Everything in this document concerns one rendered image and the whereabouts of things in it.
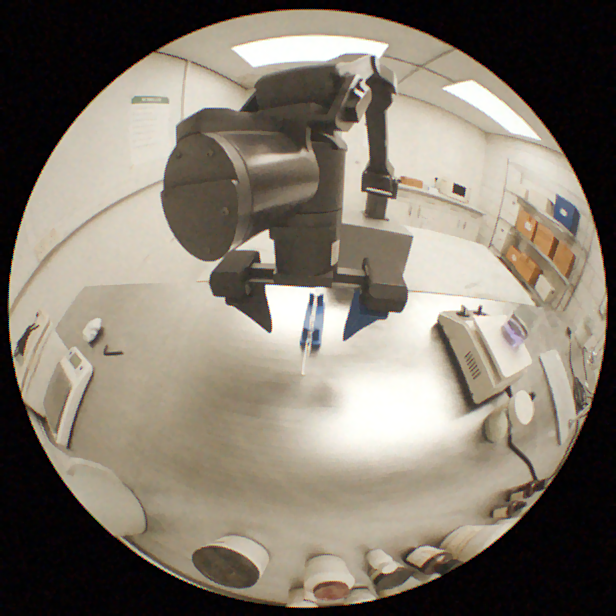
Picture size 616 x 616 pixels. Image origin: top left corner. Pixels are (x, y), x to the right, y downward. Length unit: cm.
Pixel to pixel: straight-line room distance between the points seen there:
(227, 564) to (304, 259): 30
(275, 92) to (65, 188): 114
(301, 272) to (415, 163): 326
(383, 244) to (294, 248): 33
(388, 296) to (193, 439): 29
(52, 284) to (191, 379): 94
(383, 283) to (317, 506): 25
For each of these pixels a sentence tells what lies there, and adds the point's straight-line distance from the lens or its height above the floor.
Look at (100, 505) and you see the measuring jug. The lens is 32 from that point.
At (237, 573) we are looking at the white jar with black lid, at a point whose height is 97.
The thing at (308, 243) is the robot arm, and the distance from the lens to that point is 15.
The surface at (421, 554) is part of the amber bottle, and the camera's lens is 31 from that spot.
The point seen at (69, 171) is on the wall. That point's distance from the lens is 125.
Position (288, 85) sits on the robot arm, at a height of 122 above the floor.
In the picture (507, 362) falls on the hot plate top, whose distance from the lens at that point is 35.
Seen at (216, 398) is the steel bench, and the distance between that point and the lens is 31.
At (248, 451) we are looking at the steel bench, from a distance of 28.
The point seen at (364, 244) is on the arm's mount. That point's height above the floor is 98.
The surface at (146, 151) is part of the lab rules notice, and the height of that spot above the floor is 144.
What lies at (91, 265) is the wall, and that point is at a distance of 122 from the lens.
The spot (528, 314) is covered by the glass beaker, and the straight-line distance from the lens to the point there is 35.
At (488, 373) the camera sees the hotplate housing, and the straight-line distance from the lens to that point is 34.
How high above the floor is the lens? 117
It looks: 43 degrees down
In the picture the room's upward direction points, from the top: straight up
